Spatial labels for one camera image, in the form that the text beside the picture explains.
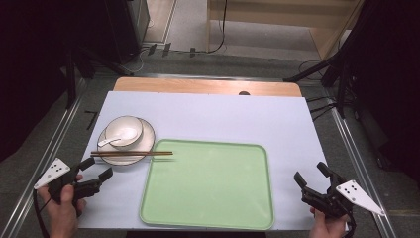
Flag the black floor cables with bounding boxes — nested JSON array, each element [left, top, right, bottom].
[[305, 94, 339, 122]]

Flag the light wooden shelf unit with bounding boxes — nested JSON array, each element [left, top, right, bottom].
[[205, 0, 365, 61]]

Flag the black hanging cable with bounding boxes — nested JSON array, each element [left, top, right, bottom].
[[207, 0, 229, 55]]

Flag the person's left hand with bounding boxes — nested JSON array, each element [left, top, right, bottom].
[[37, 174, 87, 238]]

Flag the black metal stand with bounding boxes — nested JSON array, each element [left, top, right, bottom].
[[62, 44, 133, 111], [282, 49, 360, 120]]

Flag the black computer tower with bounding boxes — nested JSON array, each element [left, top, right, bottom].
[[104, 0, 151, 64]]

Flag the white table cover sheet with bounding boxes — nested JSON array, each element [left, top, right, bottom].
[[77, 90, 331, 231]]

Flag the light green plastic tray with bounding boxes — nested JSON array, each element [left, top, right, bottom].
[[139, 138, 275, 231]]

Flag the dark curtain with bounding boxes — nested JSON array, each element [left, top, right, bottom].
[[0, 0, 110, 163], [340, 0, 420, 181]]

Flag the person's right hand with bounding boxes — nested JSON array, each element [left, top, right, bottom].
[[308, 206, 350, 238]]

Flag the white bowl with dark rim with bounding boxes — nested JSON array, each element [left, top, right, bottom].
[[104, 115, 145, 148]]

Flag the aluminium floor rail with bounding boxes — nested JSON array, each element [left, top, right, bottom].
[[0, 77, 87, 238], [328, 104, 399, 238]]

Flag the white ceramic spoon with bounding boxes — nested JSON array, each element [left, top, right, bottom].
[[97, 127, 139, 148]]

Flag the white plate with dark rim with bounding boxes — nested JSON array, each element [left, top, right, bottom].
[[96, 117, 157, 167]]

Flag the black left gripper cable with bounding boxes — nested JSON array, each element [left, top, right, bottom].
[[32, 187, 52, 238]]

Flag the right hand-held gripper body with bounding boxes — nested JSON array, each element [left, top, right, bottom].
[[300, 175, 386, 220]]

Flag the brown wooden chopstick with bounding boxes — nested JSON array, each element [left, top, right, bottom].
[[90, 152, 174, 158], [90, 150, 174, 155]]

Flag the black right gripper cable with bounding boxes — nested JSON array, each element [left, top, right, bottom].
[[343, 212, 358, 238]]

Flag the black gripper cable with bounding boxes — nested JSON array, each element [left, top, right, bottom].
[[343, 212, 358, 238], [32, 187, 52, 238]]

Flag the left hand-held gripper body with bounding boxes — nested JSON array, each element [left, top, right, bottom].
[[34, 158, 103, 217]]

